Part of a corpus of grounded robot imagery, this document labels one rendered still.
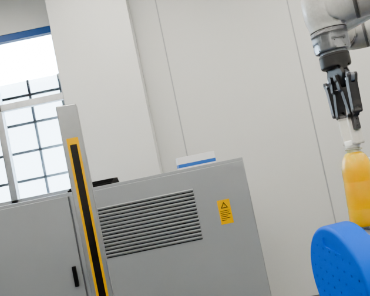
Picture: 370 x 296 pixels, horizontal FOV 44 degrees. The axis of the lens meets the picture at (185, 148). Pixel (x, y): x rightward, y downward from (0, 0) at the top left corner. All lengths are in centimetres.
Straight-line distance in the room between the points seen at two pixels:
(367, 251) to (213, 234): 173
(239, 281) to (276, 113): 177
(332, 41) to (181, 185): 173
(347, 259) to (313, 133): 307
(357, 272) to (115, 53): 308
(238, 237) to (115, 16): 213
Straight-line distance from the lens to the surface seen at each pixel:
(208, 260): 278
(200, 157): 289
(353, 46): 175
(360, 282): 111
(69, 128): 138
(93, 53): 390
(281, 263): 415
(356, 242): 113
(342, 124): 123
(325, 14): 120
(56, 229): 287
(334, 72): 122
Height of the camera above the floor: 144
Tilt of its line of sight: 3 degrees up
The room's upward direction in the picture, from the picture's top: 12 degrees counter-clockwise
